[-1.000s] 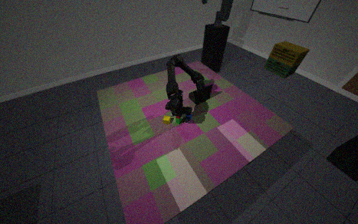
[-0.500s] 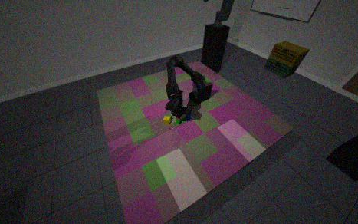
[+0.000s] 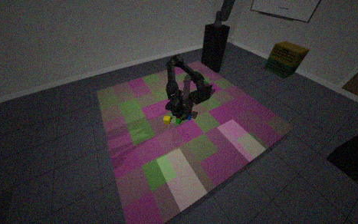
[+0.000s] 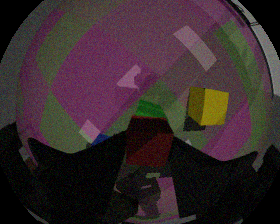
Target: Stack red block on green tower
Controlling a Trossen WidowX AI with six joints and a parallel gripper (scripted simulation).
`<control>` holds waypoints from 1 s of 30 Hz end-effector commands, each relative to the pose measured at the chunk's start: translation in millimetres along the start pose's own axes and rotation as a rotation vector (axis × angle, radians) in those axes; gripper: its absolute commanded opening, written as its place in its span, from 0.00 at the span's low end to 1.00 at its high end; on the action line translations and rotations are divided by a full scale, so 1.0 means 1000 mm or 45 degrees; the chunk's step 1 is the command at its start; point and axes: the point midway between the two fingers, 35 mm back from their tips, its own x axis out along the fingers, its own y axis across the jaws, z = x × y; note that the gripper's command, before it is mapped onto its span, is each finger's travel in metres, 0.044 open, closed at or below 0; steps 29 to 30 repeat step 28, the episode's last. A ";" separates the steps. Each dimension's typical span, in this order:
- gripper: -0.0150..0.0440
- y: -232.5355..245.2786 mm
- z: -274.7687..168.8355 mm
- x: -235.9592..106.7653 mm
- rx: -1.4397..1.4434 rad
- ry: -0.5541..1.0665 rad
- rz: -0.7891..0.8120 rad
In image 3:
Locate yellow cube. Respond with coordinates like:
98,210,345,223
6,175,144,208
163,116,171,124

